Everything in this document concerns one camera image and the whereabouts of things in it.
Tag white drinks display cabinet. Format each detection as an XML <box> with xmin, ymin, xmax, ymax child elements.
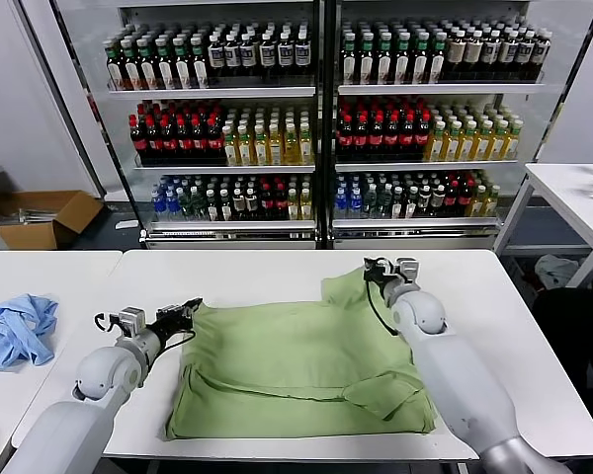
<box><xmin>324</xmin><ymin>0</ymin><xmax>544</xmax><ymax>251</ymax></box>
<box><xmin>89</xmin><ymin>0</ymin><xmax>326</xmax><ymax>251</ymax></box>

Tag grey clothes pile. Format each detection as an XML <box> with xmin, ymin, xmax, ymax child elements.
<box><xmin>533</xmin><ymin>254</ymin><xmax>580</xmax><ymax>290</ymax></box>

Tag white label dark drink bottle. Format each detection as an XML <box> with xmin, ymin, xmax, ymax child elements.
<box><xmin>258</xmin><ymin>33</ymin><xmax>276</xmax><ymax>77</ymax></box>
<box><xmin>516</xmin><ymin>30</ymin><xmax>535</xmax><ymax>82</ymax></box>
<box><xmin>293</xmin><ymin>31</ymin><xmax>310</xmax><ymax>76</ymax></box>
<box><xmin>208</xmin><ymin>35</ymin><xmax>225</xmax><ymax>78</ymax></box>
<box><xmin>481</xmin><ymin>30</ymin><xmax>500</xmax><ymax>83</ymax></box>
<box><xmin>498</xmin><ymin>30</ymin><xmax>517</xmax><ymax>82</ymax></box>
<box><xmin>275</xmin><ymin>32</ymin><xmax>294</xmax><ymax>77</ymax></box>
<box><xmin>533</xmin><ymin>30</ymin><xmax>552</xmax><ymax>82</ymax></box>
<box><xmin>223</xmin><ymin>34</ymin><xmax>242</xmax><ymax>78</ymax></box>
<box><xmin>240</xmin><ymin>34</ymin><xmax>258</xmax><ymax>78</ymax></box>

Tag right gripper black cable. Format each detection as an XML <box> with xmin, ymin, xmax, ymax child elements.
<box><xmin>365</xmin><ymin>279</ymin><xmax>401</xmax><ymax>338</ymax></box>

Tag glass cabinet door black frame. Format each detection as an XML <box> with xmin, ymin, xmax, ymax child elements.
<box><xmin>15</xmin><ymin>0</ymin><xmax>145</xmax><ymax>243</ymax></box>
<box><xmin>494</xmin><ymin>0</ymin><xmax>593</xmax><ymax>248</ymax></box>

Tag green cap dark tea bottle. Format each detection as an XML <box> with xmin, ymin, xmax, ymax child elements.
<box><xmin>410</xmin><ymin>33</ymin><xmax>429</xmax><ymax>87</ymax></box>
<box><xmin>190</xmin><ymin>37</ymin><xmax>210</xmax><ymax>92</ymax></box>
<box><xmin>104</xmin><ymin>39</ymin><xmax>124</xmax><ymax>93</ymax></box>
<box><xmin>155</xmin><ymin>38</ymin><xmax>174</xmax><ymax>92</ymax></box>
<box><xmin>428</xmin><ymin>33</ymin><xmax>446</xmax><ymax>86</ymax></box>
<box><xmin>121</xmin><ymin>39</ymin><xmax>139</xmax><ymax>93</ymax></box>
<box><xmin>340</xmin><ymin>33</ymin><xmax>358</xmax><ymax>87</ymax></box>
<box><xmin>137</xmin><ymin>39</ymin><xmax>156</xmax><ymax>93</ymax></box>
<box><xmin>392</xmin><ymin>33</ymin><xmax>411</xmax><ymax>87</ymax></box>
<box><xmin>172</xmin><ymin>38</ymin><xmax>192</xmax><ymax>92</ymax></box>
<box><xmin>375</xmin><ymin>33</ymin><xmax>393</xmax><ymax>87</ymax></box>
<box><xmin>357</xmin><ymin>33</ymin><xmax>376</xmax><ymax>87</ymax></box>

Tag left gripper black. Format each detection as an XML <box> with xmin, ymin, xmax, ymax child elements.
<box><xmin>150</xmin><ymin>295</ymin><xmax>205</xmax><ymax>343</ymax></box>

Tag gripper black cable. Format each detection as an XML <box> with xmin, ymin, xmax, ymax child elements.
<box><xmin>163</xmin><ymin>328</ymin><xmax>198</xmax><ymax>348</ymax></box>
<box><xmin>365</xmin><ymin>279</ymin><xmax>401</xmax><ymax>338</ymax></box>

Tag yellow tea bottle white cap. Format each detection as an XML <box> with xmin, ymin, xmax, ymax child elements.
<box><xmin>460</xmin><ymin>121</ymin><xmax>477</xmax><ymax>164</ymax></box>
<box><xmin>444</xmin><ymin>121</ymin><xmax>462</xmax><ymax>164</ymax></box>
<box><xmin>504</xmin><ymin>120</ymin><xmax>521</xmax><ymax>162</ymax></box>
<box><xmin>282</xmin><ymin>123</ymin><xmax>299</xmax><ymax>167</ymax></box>
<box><xmin>490</xmin><ymin>120</ymin><xmax>507</xmax><ymax>163</ymax></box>
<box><xmin>237</xmin><ymin>125</ymin><xmax>253</xmax><ymax>168</ymax></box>
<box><xmin>297</xmin><ymin>122</ymin><xmax>314</xmax><ymax>167</ymax></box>
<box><xmin>252</xmin><ymin>125</ymin><xmax>268</xmax><ymax>168</ymax></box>
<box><xmin>221</xmin><ymin>126</ymin><xmax>239</xmax><ymax>168</ymax></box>
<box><xmin>424</xmin><ymin>121</ymin><xmax>446</xmax><ymax>165</ymax></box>
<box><xmin>475</xmin><ymin>120</ymin><xmax>492</xmax><ymax>164</ymax></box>
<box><xmin>267</xmin><ymin>124</ymin><xmax>283</xmax><ymax>167</ymax></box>

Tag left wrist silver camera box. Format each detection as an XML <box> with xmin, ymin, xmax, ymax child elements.
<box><xmin>118</xmin><ymin>305</ymin><xmax>147</xmax><ymax>338</ymax></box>

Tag open cardboard box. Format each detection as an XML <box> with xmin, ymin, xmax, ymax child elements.
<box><xmin>0</xmin><ymin>190</ymin><xmax>105</xmax><ymax>251</ymax></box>

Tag crumpled light blue shirt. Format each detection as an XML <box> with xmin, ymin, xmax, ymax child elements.
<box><xmin>0</xmin><ymin>293</ymin><xmax>60</xmax><ymax>371</ymax></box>

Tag metal rods bundle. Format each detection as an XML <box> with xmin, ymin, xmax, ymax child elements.
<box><xmin>17</xmin><ymin>207</ymin><xmax>54</xmax><ymax>223</ymax></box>

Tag white side table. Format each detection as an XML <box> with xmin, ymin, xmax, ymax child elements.
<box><xmin>493</xmin><ymin>162</ymin><xmax>593</xmax><ymax>297</ymax></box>

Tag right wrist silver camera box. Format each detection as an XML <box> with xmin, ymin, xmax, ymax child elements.
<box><xmin>393</xmin><ymin>256</ymin><xmax>422</xmax><ymax>287</ymax></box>

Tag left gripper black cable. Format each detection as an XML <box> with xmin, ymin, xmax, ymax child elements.
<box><xmin>163</xmin><ymin>328</ymin><xmax>198</xmax><ymax>348</ymax></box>

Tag light green polo shirt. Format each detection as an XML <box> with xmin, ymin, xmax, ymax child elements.
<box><xmin>165</xmin><ymin>269</ymin><xmax>439</xmax><ymax>440</ymax></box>

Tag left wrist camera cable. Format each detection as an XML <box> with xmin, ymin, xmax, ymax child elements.
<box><xmin>93</xmin><ymin>310</ymin><xmax>126</xmax><ymax>335</ymax></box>

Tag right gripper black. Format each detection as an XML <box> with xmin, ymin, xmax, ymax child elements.
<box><xmin>363</xmin><ymin>256</ymin><xmax>402</xmax><ymax>293</ymax></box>

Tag beige label dark drink bottle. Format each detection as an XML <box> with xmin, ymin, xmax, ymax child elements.
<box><xmin>464</xmin><ymin>30</ymin><xmax>482</xmax><ymax>83</ymax></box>
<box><xmin>446</xmin><ymin>30</ymin><xmax>466</xmax><ymax>83</ymax></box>

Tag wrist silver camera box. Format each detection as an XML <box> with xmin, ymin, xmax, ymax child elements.
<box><xmin>393</xmin><ymin>256</ymin><xmax>422</xmax><ymax>287</ymax></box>
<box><xmin>118</xmin><ymin>305</ymin><xmax>147</xmax><ymax>338</ymax></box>

